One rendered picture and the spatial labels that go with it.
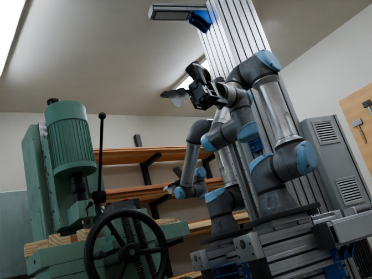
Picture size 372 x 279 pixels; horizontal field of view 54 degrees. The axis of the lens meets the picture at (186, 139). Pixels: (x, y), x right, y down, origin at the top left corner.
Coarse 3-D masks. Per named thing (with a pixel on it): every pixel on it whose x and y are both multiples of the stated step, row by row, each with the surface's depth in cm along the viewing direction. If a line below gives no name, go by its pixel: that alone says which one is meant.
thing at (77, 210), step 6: (78, 204) 143; (84, 204) 144; (72, 210) 147; (78, 210) 142; (84, 210) 143; (90, 210) 144; (72, 216) 147; (78, 216) 142; (84, 216) 142; (90, 216) 144; (72, 222) 148; (78, 222) 148; (84, 222) 145
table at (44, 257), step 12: (168, 228) 147; (180, 228) 150; (84, 240) 127; (96, 240) 129; (156, 240) 142; (168, 240) 151; (36, 252) 121; (48, 252) 119; (60, 252) 121; (72, 252) 123; (108, 252) 129; (36, 264) 121; (48, 264) 118
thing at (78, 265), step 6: (138, 246) 137; (150, 246) 139; (114, 252) 131; (60, 264) 120; (66, 264) 121; (72, 264) 121; (78, 264) 123; (96, 264) 126; (102, 264) 127; (42, 270) 124; (48, 270) 118; (54, 270) 118; (60, 270) 119; (66, 270) 120; (72, 270) 121; (78, 270) 122; (84, 270) 123; (36, 276) 131; (42, 276) 124; (48, 276) 118; (54, 276) 117; (60, 276) 118
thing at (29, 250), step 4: (64, 240) 138; (68, 240) 139; (36, 244) 132; (24, 248) 130; (28, 248) 130; (32, 248) 131; (36, 248) 132; (24, 252) 130; (28, 252) 130; (32, 252) 131; (28, 256) 129
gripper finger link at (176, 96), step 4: (180, 88) 112; (184, 88) 113; (164, 92) 110; (168, 92) 111; (172, 92) 111; (176, 92) 112; (180, 92) 112; (184, 92) 113; (160, 96) 110; (164, 96) 111; (168, 96) 111; (172, 96) 112; (176, 96) 112; (180, 96) 112; (184, 96) 112; (188, 96) 113; (172, 100) 111; (176, 100) 111; (180, 100) 112; (176, 104) 111; (180, 104) 111
